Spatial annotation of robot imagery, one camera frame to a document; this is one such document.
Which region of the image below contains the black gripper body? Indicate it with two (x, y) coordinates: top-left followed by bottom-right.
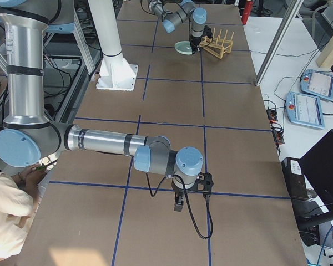
(190, 35), (202, 50)
(172, 176), (188, 200)

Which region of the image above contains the light green plate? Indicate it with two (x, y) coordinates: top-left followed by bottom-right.
(174, 40), (193, 55)

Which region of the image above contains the wooden dish rack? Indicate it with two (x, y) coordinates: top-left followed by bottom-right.
(200, 28), (234, 59)

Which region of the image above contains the red cylinder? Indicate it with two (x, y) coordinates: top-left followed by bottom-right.
(241, 0), (253, 25)

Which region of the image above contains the orange black connector block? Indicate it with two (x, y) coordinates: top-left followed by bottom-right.
(266, 108), (278, 122)

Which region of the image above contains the black computer box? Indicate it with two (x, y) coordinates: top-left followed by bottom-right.
(281, 157), (317, 201)

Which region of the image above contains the near blue teach pendant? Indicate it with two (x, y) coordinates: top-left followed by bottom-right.
(285, 91), (325, 129)

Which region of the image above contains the blue teach pendant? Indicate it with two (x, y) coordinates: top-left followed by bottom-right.
(285, 91), (325, 129)
(300, 69), (333, 101)

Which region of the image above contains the far blue teach pendant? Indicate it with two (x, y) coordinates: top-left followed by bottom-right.
(300, 69), (333, 101)

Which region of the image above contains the black monitor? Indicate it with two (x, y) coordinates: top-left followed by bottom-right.
(300, 129), (333, 210)

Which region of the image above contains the person in beige clothes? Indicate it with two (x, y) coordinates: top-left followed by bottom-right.
(0, 164), (46, 261)

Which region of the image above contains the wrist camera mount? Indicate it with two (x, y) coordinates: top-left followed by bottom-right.
(188, 172), (214, 195)
(203, 25), (213, 39)

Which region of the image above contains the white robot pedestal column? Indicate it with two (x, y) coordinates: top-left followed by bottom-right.
(88, 0), (138, 91)

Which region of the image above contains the aluminium frame post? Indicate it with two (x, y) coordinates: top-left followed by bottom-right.
(255, 0), (303, 86)

